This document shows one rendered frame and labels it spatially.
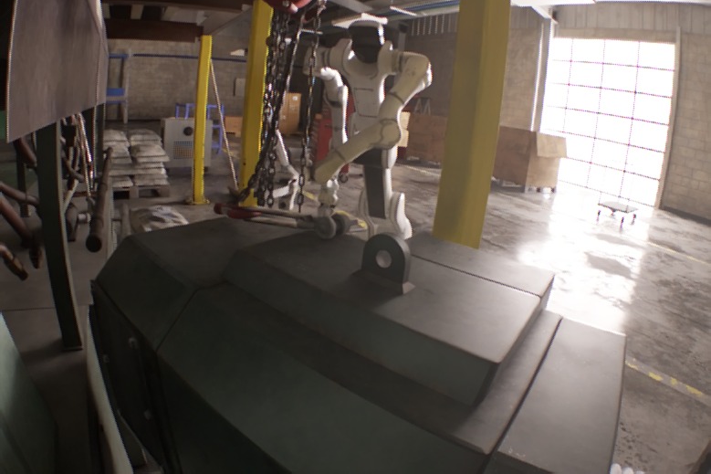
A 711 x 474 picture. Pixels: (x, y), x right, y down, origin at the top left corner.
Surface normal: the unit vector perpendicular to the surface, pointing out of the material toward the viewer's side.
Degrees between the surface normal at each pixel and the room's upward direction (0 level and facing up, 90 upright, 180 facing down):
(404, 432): 45
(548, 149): 76
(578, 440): 0
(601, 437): 0
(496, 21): 90
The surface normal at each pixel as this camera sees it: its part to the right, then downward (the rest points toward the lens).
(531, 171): 0.33, 0.26
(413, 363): -0.38, -0.54
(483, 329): 0.10, -0.96
